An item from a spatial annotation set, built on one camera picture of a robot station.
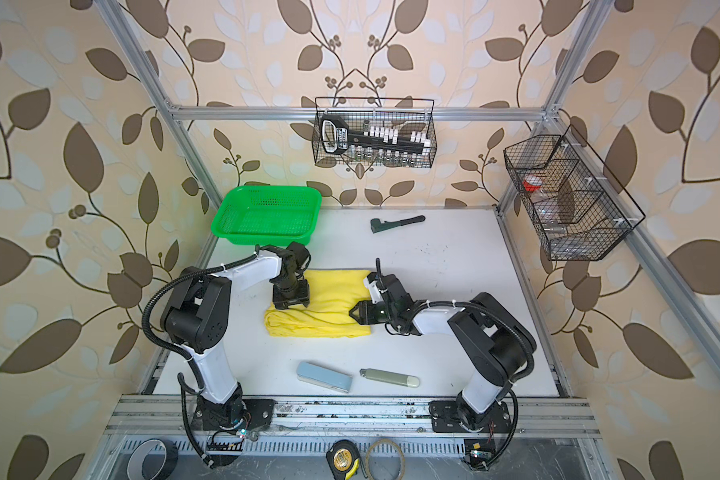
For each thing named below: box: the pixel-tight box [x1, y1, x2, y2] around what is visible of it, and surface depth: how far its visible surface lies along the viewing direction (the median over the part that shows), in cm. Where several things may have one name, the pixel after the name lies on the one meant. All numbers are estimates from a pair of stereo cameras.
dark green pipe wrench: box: [370, 215, 426, 234], surface depth 118 cm
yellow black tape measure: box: [326, 439, 361, 480], surface depth 68 cm
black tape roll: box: [126, 438, 179, 480], surface depth 68 cm
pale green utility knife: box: [359, 368, 420, 388], surface depth 82 cm
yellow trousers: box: [264, 269, 372, 337], surface depth 89 cm
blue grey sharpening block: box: [296, 361, 353, 394], surface depth 80 cm
